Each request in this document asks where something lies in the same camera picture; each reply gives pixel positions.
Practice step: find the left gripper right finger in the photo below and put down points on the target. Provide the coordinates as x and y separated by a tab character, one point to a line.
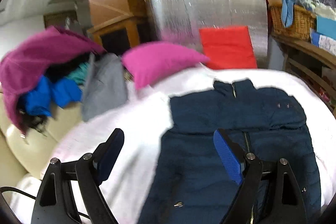
268	191

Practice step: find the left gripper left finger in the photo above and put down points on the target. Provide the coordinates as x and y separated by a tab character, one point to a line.
55	202

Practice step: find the navy blue puffer jacket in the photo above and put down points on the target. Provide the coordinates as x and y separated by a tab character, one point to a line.
191	184

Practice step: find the blue garment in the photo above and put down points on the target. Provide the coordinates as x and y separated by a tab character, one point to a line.
37	102

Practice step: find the grey garment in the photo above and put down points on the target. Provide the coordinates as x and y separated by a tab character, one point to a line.
105	87

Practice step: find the teal garment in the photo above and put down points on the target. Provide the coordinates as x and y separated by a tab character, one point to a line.
79	74

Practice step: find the wooden table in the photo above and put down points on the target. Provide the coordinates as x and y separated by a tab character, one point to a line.
313	65

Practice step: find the magenta garment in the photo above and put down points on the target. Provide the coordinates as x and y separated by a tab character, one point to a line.
22	67

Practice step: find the red-orange cushion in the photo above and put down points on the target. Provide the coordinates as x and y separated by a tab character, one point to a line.
228	48

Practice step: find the white tissue pack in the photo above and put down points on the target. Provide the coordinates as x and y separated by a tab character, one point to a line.
324	42

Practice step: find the pink pillow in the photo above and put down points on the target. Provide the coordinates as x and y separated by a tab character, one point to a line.
153	61

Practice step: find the wicker basket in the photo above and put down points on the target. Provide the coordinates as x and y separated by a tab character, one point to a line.
304	22

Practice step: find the light blue shoe box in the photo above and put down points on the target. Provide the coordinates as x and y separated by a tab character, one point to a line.
326	27

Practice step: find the light blue cloth in basket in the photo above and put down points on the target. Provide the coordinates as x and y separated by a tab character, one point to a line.
287	12

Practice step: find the silver foil insulation board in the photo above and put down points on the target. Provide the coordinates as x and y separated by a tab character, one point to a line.
179	21

